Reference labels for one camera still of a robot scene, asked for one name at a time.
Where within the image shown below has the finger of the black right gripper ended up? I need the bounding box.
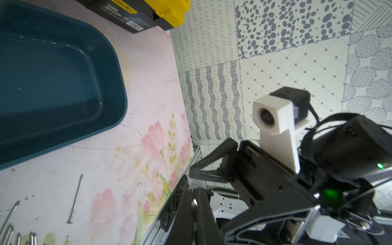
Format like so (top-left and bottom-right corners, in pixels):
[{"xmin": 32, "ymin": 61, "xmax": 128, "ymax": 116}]
[
  {"xmin": 223, "ymin": 204, "xmax": 312, "ymax": 245},
  {"xmin": 189, "ymin": 138, "xmax": 238, "ymax": 184}
]

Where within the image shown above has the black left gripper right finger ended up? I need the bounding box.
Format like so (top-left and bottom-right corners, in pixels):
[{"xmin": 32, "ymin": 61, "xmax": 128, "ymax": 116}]
[{"xmin": 194, "ymin": 188, "xmax": 225, "ymax": 245}]

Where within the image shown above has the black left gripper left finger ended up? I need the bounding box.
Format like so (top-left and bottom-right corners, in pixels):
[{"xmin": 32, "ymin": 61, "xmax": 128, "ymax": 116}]
[{"xmin": 165, "ymin": 190, "xmax": 196, "ymax": 245}]

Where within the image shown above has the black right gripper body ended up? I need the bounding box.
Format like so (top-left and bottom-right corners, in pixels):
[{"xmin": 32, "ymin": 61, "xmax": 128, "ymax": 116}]
[{"xmin": 230, "ymin": 141, "xmax": 320, "ymax": 217}]

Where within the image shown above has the steel nail apart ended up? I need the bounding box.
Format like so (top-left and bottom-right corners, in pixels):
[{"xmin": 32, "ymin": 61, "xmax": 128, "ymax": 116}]
[{"xmin": 67, "ymin": 174, "xmax": 84, "ymax": 224}]

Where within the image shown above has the teal plastic storage box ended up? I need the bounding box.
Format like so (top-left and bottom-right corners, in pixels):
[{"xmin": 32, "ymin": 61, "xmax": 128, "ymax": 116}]
[{"xmin": 1, "ymin": 1, "xmax": 128, "ymax": 169}]

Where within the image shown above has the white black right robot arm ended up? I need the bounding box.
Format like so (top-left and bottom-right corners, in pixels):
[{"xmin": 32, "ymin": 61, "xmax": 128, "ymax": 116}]
[{"xmin": 189, "ymin": 113, "xmax": 392, "ymax": 245}]

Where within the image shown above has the steel nail pile right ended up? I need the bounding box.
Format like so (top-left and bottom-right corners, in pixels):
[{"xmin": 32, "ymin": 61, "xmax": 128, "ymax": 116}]
[{"xmin": 27, "ymin": 232, "xmax": 38, "ymax": 245}]

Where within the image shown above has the steel nail pile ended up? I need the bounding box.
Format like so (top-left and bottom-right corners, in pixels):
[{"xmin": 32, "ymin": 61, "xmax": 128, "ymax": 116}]
[
  {"xmin": 15, "ymin": 233, "xmax": 21, "ymax": 245},
  {"xmin": 2, "ymin": 225, "xmax": 13, "ymax": 245},
  {"xmin": 27, "ymin": 232, "xmax": 38, "ymax": 245},
  {"xmin": 1, "ymin": 200, "xmax": 20, "ymax": 241}
]

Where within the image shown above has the yellow black toolbox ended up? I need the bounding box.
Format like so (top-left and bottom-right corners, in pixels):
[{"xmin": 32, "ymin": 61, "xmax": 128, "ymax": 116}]
[{"xmin": 79, "ymin": 0, "xmax": 191, "ymax": 34}]

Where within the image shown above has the steel nail pile lower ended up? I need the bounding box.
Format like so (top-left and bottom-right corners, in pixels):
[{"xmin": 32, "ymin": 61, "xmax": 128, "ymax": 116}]
[{"xmin": 15, "ymin": 233, "xmax": 21, "ymax": 245}]

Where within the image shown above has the steel nail pile left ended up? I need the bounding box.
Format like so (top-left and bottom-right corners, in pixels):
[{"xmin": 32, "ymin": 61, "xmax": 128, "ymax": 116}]
[{"xmin": 1, "ymin": 200, "xmax": 20, "ymax": 241}]

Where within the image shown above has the steel nail pile middle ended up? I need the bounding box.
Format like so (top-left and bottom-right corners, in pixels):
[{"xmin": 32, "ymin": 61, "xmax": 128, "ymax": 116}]
[{"xmin": 2, "ymin": 225, "xmax": 13, "ymax": 245}]

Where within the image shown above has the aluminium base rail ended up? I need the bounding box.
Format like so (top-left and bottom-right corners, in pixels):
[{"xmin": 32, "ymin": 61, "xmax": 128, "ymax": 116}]
[{"xmin": 140, "ymin": 146, "xmax": 207, "ymax": 245}]

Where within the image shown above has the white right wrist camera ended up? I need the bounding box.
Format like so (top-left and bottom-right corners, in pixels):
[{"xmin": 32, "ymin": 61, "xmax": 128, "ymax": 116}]
[{"xmin": 252, "ymin": 87, "xmax": 311, "ymax": 174}]

